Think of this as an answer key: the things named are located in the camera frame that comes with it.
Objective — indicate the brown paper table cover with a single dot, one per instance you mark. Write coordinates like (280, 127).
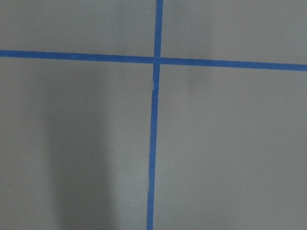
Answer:
(153, 114)

